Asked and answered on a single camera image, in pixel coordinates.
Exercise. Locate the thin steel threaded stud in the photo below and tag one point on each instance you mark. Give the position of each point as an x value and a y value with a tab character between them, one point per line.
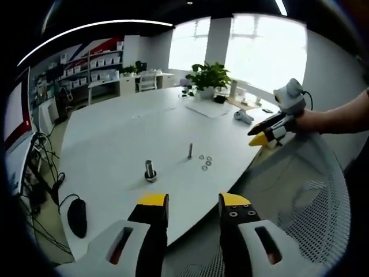
190	150

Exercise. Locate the white tall container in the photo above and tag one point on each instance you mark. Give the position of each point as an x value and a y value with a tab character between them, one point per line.
233	88

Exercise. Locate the large black washer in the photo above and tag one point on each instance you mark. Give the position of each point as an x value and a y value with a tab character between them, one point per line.
147	175

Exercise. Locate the person's right hand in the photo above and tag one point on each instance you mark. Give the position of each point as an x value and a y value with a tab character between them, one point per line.
308	122

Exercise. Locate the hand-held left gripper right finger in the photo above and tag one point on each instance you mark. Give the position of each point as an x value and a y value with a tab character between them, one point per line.
236	231

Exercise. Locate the white paper sheet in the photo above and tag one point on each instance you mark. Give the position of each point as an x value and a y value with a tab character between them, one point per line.
210	109

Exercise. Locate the small black object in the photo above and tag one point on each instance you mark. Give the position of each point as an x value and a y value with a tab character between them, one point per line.
219	99

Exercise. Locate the white standing desk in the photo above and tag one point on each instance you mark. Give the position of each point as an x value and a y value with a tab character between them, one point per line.
15	167

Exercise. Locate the rows of white storage bins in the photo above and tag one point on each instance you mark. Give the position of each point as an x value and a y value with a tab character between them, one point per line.
103	61

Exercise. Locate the black computer mouse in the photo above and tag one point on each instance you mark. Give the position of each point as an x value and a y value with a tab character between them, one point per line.
77	219

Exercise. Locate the grey mesh office chair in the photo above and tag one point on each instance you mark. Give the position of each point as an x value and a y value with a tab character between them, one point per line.
302	173

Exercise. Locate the wooden tray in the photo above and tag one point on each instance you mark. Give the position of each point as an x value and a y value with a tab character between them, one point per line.
248	105

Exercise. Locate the grey handheld controller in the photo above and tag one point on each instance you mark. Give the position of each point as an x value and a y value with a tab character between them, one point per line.
248	119
239	115

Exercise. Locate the thick steel threaded stud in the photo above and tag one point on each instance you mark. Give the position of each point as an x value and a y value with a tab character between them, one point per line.
149	166

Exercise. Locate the black bag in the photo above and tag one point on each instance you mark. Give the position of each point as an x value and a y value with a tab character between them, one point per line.
140	66

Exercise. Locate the curved ceiling light strip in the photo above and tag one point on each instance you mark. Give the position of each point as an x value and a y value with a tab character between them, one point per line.
86	27
282	7

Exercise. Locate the green potted plant white pot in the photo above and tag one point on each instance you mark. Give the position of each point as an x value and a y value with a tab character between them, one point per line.
210	78

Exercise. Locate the large curved monitor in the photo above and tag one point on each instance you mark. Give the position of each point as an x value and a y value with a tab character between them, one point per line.
15	109

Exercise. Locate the white storage shelf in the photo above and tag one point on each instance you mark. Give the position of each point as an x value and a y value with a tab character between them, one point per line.
95	66

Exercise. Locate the white slatted chair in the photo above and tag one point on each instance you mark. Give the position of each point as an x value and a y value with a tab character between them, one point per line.
148	82

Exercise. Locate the small green potted plant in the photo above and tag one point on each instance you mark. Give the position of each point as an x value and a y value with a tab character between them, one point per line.
129	70

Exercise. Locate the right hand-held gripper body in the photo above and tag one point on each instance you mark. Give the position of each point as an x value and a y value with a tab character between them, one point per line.
291	98

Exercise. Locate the white drawer cabinet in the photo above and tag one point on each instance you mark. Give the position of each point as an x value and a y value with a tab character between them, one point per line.
127	85

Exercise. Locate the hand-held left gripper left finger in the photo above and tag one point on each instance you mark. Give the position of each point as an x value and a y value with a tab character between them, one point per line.
150	231

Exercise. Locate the white side table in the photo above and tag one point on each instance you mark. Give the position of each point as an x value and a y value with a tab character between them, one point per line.
103	83

